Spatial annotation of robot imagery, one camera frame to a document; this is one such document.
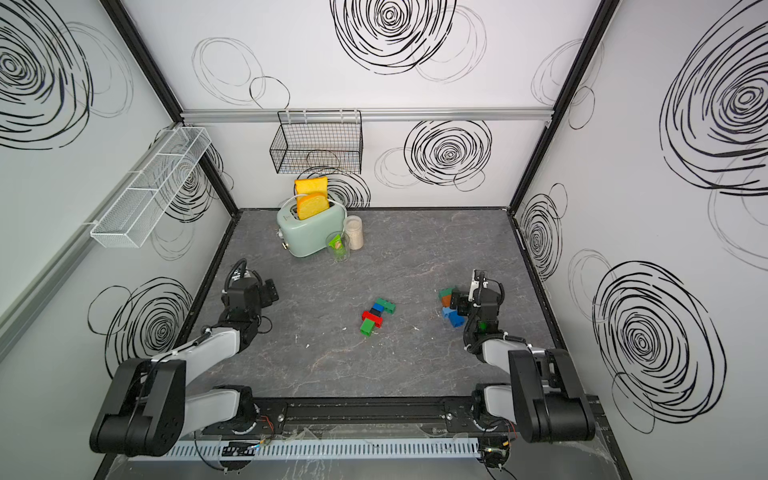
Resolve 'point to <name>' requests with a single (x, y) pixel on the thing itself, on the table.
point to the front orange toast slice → (312, 204)
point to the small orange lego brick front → (446, 300)
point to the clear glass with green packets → (338, 246)
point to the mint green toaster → (302, 236)
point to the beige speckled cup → (353, 228)
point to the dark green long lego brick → (446, 292)
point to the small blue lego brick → (378, 307)
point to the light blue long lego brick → (446, 311)
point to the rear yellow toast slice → (311, 185)
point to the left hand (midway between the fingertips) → (251, 285)
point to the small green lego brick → (367, 327)
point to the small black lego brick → (375, 312)
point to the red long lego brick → (376, 319)
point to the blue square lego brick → (456, 319)
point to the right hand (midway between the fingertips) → (475, 289)
